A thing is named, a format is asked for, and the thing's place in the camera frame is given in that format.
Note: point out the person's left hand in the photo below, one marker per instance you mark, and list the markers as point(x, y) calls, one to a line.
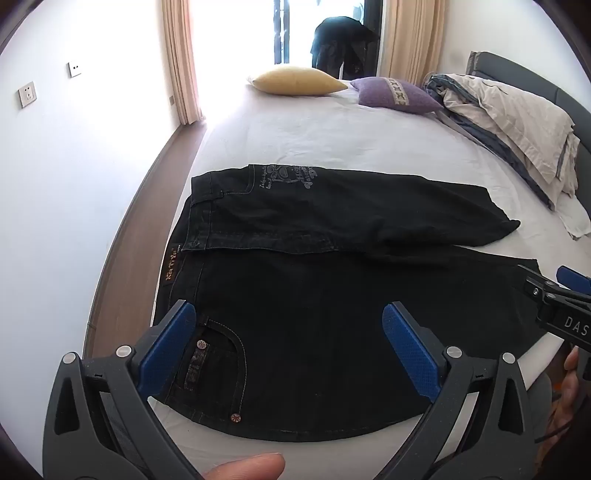
point(249, 467)

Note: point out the white wall socket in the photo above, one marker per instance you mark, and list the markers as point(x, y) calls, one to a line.
point(75, 69)
point(27, 94)

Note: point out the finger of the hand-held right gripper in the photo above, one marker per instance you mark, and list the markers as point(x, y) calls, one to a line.
point(531, 277)
point(575, 279)

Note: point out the yellow pillow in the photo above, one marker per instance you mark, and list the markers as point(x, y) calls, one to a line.
point(295, 81)

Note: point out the white bed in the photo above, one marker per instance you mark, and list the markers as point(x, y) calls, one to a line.
point(300, 134)

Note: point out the person's right hand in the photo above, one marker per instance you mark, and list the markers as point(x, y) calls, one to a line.
point(572, 369)

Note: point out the purple pillow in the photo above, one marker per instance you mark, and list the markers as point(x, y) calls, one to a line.
point(392, 94)

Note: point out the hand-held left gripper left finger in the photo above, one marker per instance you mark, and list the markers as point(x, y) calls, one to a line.
point(168, 350)

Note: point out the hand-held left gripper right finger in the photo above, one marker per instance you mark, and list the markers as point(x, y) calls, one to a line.
point(411, 350)

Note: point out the person in dark clothes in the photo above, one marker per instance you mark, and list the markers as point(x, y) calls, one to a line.
point(341, 44)

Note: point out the grey padded headboard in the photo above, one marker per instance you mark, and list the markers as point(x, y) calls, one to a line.
point(517, 69)

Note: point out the white folded cloth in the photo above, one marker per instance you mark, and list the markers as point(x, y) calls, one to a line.
point(577, 221)

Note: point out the black denim pants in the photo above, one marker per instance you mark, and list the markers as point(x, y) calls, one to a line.
point(300, 323)

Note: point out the beige and blue duvet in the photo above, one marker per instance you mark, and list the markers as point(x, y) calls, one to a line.
point(512, 120)

